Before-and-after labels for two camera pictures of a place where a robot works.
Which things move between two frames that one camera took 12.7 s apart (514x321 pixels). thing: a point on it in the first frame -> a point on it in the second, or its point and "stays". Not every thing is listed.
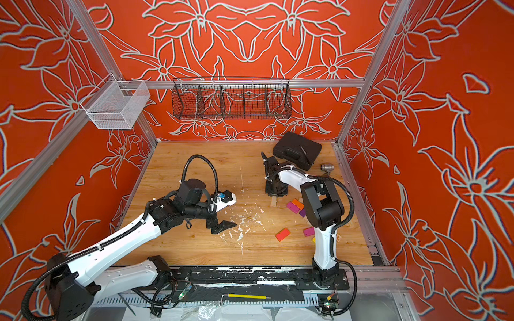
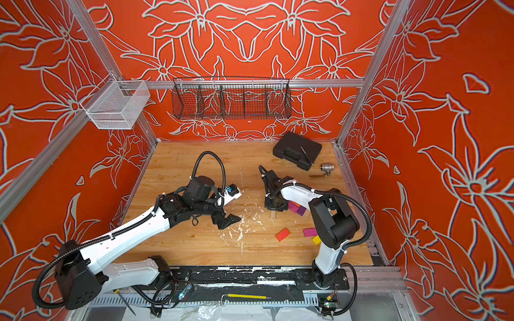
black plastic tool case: x=298 y=150 stays
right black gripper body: x=277 y=188 -> x=272 y=202
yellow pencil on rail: x=249 y=296 stays
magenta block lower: x=308 y=231 stays
